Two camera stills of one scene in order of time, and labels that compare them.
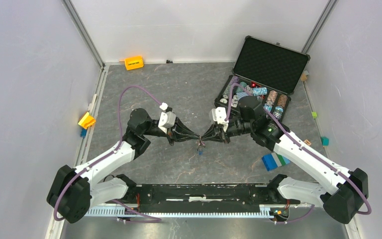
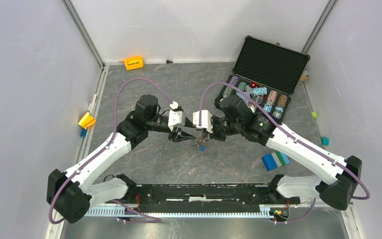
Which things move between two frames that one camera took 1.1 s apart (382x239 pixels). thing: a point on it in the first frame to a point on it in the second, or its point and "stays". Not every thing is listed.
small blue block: [83, 133] stays
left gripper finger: [180, 128] to [188, 123]
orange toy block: [133, 62] stays
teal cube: [325, 141] stays
